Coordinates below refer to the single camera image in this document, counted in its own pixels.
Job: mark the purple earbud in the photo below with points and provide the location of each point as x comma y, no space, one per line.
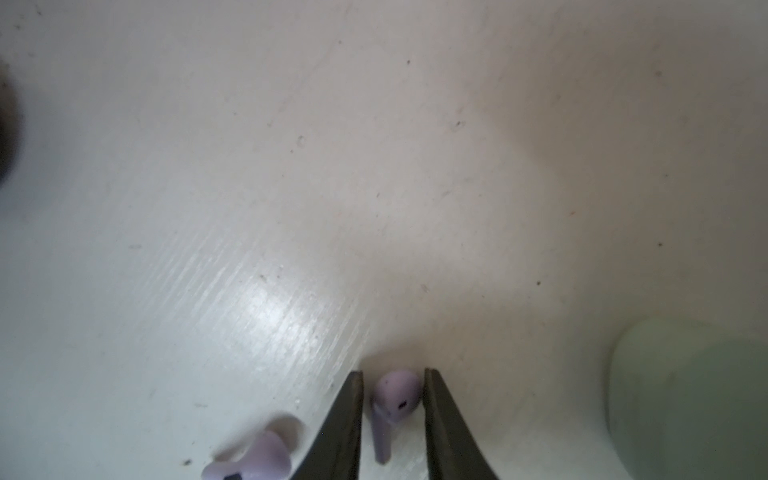
395,396
267,458

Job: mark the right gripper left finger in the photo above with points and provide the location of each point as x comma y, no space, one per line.
335,452

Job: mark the mint green charging case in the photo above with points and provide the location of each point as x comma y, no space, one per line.
688,400

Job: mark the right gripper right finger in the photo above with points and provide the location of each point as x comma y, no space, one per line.
452,452

